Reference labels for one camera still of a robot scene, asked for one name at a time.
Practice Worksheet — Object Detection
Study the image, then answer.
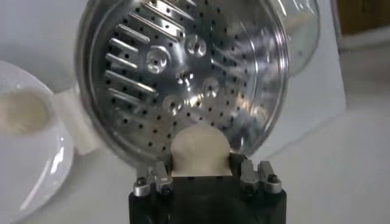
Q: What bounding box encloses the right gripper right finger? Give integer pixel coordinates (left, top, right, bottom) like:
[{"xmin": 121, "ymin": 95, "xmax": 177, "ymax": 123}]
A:
[{"xmin": 230, "ymin": 153, "xmax": 283, "ymax": 195}]

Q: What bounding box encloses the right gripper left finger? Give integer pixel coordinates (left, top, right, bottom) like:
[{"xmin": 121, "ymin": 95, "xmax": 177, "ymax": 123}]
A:
[{"xmin": 132, "ymin": 153, "xmax": 175, "ymax": 198}]

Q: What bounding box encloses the white steamed baozi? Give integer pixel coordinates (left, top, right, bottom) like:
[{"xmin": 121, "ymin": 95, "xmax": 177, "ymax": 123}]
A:
[{"xmin": 169, "ymin": 125, "xmax": 233, "ymax": 178}]

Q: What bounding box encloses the perforated steel steamer basket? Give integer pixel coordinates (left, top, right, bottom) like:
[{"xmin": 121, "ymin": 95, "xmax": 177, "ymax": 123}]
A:
[{"xmin": 75, "ymin": 0, "xmax": 289, "ymax": 167}]

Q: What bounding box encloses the glass lid with white handle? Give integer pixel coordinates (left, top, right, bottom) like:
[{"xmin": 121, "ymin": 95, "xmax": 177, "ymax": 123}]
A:
[{"xmin": 275, "ymin": 0, "xmax": 321, "ymax": 79}]

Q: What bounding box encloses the white round plate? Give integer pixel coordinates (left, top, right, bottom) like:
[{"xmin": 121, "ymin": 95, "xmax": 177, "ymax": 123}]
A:
[{"xmin": 0, "ymin": 59, "xmax": 76, "ymax": 224}]

